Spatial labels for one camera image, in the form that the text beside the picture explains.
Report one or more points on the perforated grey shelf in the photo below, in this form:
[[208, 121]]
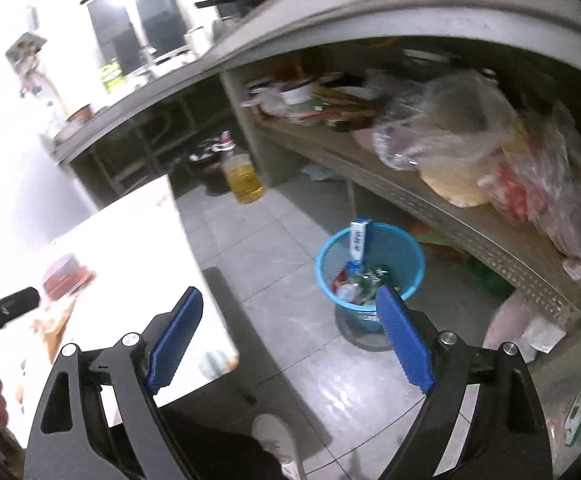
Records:
[[420, 195]]

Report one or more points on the white enamel cup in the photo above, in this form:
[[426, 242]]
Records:
[[196, 40]]

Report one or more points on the hanging white plastic bag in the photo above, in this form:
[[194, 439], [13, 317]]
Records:
[[35, 65]]

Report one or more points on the person's white shoe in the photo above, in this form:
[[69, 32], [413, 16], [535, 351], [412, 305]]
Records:
[[275, 440]]

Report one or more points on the dark liquid bottle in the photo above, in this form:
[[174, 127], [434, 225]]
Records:
[[205, 165]]

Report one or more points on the pink plastic bag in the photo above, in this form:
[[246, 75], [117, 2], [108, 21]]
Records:
[[512, 325]]

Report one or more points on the white crumpled plastic bag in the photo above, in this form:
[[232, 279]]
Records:
[[270, 102]]

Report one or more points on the stack of white bowls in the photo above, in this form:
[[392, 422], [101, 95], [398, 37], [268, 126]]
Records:
[[298, 97]]

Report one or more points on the white paper package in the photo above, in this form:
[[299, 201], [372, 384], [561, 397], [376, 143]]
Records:
[[542, 335]]

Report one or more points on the white red-rimmed basin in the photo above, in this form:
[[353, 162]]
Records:
[[79, 112]]

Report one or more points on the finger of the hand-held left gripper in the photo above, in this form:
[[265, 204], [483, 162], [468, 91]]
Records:
[[10, 305]]

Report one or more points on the clear plastic food container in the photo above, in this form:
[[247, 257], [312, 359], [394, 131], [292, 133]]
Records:
[[65, 280]]

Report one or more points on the person's dark trouser leg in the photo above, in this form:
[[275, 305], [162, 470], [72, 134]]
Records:
[[210, 450]]

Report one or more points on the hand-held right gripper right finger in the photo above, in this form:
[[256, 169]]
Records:
[[400, 340]]

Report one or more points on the grey kitchen counter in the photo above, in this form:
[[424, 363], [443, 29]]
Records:
[[370, 10]]

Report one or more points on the kitchen window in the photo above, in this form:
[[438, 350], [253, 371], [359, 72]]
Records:
[[135, 15]]

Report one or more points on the orange green bag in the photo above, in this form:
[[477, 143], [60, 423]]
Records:
[[438, 242]]

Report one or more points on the plastic bag yellow contents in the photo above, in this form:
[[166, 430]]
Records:
[[465, 160]]

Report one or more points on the white crumpled paper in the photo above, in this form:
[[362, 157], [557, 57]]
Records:
[[323, 171]]

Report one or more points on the yellow green hanging packet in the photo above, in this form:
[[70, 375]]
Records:
[[112, 76]]

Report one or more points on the blue white cardboard box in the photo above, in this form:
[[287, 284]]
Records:
[[359, 242]]

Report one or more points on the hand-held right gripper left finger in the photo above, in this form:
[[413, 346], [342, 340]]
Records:
[[175, 340]]

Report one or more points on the tan paper wrapper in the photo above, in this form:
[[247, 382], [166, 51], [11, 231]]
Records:
[[53, 330]]

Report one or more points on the plastic bag red contents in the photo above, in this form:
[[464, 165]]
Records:
[[535, 180]]

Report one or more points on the blue plastic wastebasket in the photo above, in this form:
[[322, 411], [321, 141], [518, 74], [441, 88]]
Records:
[[400, 250]]

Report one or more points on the white table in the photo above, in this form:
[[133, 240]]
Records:
[[130, 240]]

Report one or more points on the clear plastic bag red label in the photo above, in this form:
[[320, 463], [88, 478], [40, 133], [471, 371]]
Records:
[[348, 287]]

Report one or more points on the yellow cooking oil bottle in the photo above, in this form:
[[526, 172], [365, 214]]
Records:
[[243, 180]]

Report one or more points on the metal rack frame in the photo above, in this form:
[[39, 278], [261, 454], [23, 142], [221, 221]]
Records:
[[135, 155]]

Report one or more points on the green printed white bag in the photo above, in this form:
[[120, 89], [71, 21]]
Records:
[[577, 420]]

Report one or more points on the green snack wrapper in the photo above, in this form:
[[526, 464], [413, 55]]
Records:
[[380, 280]]

